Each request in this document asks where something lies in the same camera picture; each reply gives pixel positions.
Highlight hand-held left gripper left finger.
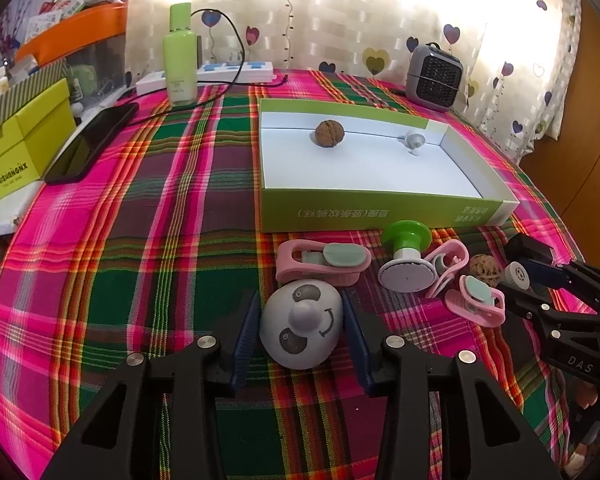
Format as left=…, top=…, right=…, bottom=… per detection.
left=40, top=289, right=262, bottom=480

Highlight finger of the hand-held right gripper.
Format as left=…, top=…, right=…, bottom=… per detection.
left=504, top=232, right=600, bottom=307
left=497, top=282, right=600, bottom=347

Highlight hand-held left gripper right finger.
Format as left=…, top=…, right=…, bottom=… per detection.
left=341, top=290, right=563, bottom=480

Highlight small white round container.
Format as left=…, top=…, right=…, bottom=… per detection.
left=508, top=260, right=531, bottom=289

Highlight grey smiley face toy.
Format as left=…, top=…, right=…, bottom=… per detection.
left=260, top=280, right=344, bottom=369

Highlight brown walnut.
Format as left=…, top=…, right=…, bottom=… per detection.
left=314, top=119, right=346, bottom=149
left=469, top=254, right=497, bottom=289

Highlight pink clip with green pad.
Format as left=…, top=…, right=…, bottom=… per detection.
left=444, top=275, right=506, bottom=327
left=424, top=240, right=470, bottom=296
left=276, top=240, right=372, bottom=287

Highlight green and white round knob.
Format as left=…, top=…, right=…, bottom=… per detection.
left=378, top=220, right=439, bottom=292

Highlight shallow green and white box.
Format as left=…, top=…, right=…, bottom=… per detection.
left=257, top=98, right=520, bottom=235

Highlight wooden cabinet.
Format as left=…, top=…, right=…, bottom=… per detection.
left=520, top=0, right=600, bottom=272

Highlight pink plaid tablecloth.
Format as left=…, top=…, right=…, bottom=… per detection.
left=0, top=67, right=587, bottom=480

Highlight small white knob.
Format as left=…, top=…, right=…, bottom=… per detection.
left=404, top=130, right=427, bottom=157

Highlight grey space heater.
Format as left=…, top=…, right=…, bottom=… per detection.
left=405, top=43, right=465, bottom=111

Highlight black smartphone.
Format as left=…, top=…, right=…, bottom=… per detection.
left=42, top=102, right=140, bottom=185

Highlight white and blue power strip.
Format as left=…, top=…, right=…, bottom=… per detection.
left=136, top=60, right=276, bottom=95

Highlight light green bottle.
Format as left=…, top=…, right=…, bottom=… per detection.
left=161, top=3, right=200, bottom=108

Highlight yellow-green cardboard box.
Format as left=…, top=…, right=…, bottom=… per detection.
left=0, top=78, right=79, bottom=214

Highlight clear storage bin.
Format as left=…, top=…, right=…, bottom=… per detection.
left=66, top=35, right=129, bottom=107

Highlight heart print curtain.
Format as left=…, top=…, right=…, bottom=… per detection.
left=125, top=0, right=584, bottom=162

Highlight grey striped cardboard box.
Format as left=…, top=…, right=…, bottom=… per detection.
left=0, top=57, right=71, bottom=127

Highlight orange bin lid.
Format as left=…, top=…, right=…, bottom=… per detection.
left=15, top=2, right=130, bottom=66

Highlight pink flower branches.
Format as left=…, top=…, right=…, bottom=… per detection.
left=0, top=5, right=31, bottom=62

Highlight colourful paper packets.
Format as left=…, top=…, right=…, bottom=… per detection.
left=26, top=0, right=87, bottom=27

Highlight black charging cable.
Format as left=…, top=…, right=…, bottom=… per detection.
left=130, top=8, right=290, bottom=122

